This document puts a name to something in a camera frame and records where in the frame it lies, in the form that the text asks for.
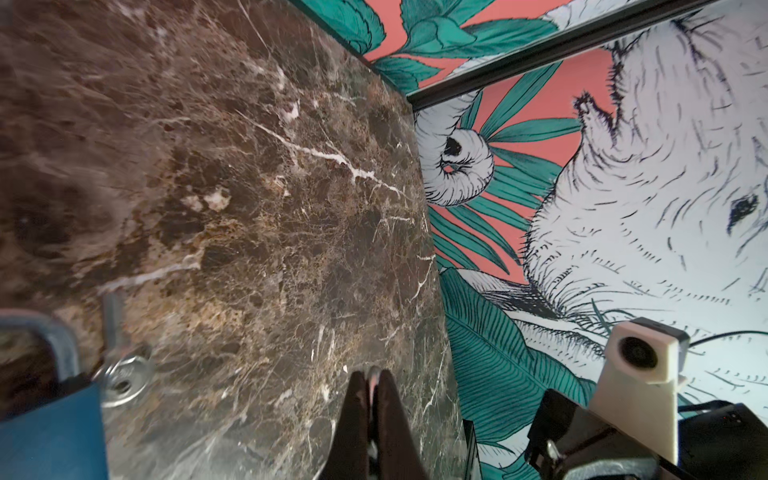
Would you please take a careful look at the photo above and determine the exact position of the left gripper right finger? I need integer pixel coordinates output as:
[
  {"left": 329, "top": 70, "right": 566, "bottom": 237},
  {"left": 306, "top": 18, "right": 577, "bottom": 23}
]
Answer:
[{"left": 373, "top": 369, "right": 428, "bottom": 479}]

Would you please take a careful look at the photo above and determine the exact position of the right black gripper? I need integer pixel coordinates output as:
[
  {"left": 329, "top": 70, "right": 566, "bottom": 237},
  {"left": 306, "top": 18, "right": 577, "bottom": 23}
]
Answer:
[{"left": 524, "top": 390, "right": 767, "bottom": 479}]

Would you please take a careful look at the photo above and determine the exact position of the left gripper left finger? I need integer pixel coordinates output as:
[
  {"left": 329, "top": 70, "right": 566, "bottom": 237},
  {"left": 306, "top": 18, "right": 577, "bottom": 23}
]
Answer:
[{"left": 319, "top": 371, "right": 370, "bottom": 480}]

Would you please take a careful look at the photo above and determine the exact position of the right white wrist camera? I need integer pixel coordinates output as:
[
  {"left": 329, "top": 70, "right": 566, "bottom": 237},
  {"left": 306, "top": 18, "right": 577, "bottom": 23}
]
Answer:
[{"left": 588, "top": 317, "right": 690, "bottom": 464}]

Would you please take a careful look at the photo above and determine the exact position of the blue padlock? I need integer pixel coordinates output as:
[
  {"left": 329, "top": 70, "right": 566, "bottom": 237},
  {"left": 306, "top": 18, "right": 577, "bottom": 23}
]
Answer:
[{"left": 1, "top": 309, "right": 109, "bottom": 479}]

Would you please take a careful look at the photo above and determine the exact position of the right black frame post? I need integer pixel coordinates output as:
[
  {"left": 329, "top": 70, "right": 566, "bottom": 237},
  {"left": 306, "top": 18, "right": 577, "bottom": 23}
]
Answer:
[{"left": 406, "top": 0, "right": 714, "bottom": 111}]

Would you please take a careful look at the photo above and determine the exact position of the small silver key with ring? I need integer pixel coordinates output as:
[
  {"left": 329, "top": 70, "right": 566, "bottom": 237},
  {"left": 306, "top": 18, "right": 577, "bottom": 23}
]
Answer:
[{"left": 92, "top": 291, "right": 154, "bottom": 409}]

